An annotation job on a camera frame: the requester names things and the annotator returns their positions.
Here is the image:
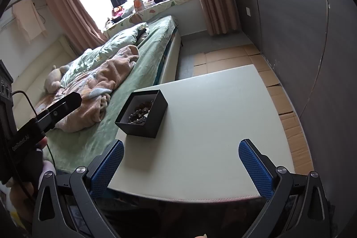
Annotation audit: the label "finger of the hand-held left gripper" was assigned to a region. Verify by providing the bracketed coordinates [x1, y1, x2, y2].
[35, 91, 83, 133]

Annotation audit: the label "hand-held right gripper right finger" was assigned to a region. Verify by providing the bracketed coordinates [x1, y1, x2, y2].
[238, 139, 332, 238]

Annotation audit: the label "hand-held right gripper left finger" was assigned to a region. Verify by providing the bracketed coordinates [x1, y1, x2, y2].
[31, 140, 125, 238]

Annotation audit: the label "black jewelry box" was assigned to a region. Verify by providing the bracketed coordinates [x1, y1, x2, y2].
[115, 89, 168, 139]

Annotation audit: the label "person's left hand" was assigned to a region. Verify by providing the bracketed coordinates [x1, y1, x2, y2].
[6, 139, 57, 207]

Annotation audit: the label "beige plush toy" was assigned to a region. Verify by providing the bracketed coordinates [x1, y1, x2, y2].
[45, 64, 70, 93]

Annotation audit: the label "pink fleece blanket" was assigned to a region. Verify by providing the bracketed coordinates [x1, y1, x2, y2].
[36, 46, 140, 132]

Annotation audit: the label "light green quilt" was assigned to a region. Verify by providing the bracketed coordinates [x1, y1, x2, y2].
[60, 22, 150, 88]

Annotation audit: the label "bed with green sheet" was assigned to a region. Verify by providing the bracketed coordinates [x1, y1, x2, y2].
[11, 15, 183, 174]

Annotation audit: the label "cardboard floor sheets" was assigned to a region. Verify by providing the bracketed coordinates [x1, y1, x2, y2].
[192, 43, 313, 175]

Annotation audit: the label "printed window seat cushion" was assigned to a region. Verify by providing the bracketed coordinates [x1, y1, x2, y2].
[103, 0, 197, 32]

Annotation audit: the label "black cable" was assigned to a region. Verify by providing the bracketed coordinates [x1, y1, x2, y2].
[12, 90, 55, 199]

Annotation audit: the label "dark wooden bead bracelet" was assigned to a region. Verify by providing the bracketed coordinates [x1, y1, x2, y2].
[131, 100, 153, 116]

